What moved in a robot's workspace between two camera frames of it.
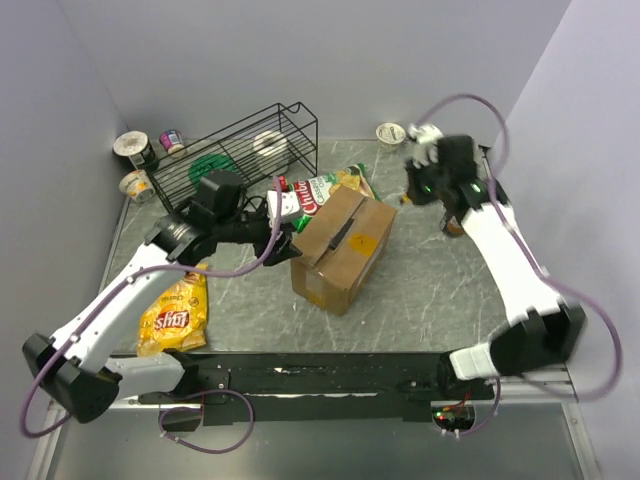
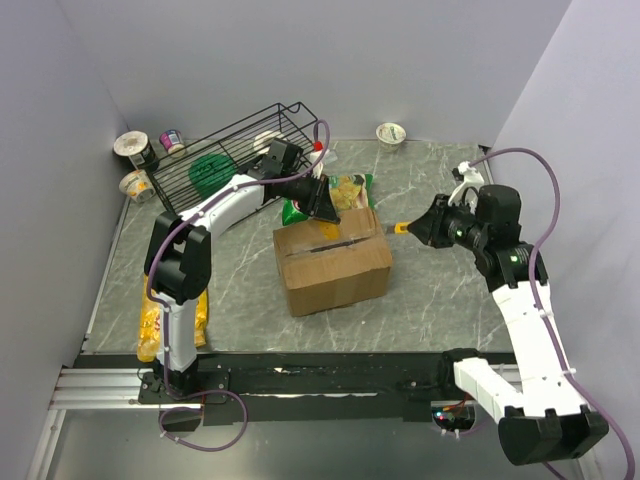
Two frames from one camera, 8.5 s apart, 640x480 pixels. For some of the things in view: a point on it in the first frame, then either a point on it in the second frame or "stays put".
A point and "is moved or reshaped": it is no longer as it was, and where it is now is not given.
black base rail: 318,387 stays put
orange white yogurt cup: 137,185 stays put
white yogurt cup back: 390,135 stays put
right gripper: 413,178 to 429,226
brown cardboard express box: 340,250 is moved or reshaped
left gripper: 283,248 to 319,204
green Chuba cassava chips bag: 316,190 is moved or reshaped
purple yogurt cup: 172,142 stays put
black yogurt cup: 137,146 stays put
